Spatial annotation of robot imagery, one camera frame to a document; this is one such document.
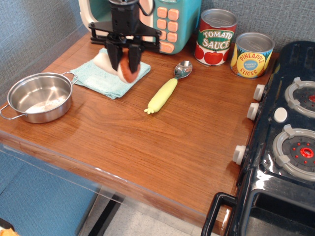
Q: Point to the toy teal microwave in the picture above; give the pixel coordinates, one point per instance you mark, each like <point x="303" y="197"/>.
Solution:
<point x="176" y="19"/>

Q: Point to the plush mushroom rattle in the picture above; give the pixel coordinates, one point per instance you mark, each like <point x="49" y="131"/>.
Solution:
<point x="123" y="71"/>

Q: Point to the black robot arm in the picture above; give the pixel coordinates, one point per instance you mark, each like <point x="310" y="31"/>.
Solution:
<point x="123" y="2"/>

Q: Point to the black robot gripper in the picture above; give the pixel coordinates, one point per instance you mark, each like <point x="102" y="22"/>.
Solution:
<point x="125" y="30"/>

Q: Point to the black toy stove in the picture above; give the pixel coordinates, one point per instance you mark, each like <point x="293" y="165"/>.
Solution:
<point x="276" y="184"/>

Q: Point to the light blue cloth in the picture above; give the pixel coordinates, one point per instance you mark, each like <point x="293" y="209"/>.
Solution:
<point x="98" y="75"/>

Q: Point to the tomato sauce can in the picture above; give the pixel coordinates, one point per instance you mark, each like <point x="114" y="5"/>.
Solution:
<point x="216" y="31"/>

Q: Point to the spoon with yellow handle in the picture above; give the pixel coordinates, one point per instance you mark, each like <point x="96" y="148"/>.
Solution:
<point x="182" y="70"/>

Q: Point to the small steel pot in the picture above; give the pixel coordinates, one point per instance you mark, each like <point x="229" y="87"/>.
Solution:
<point x="41" y="97"/>

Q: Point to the pineapple slices can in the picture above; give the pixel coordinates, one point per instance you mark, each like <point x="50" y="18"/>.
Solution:
<point x="251" y="55"/>

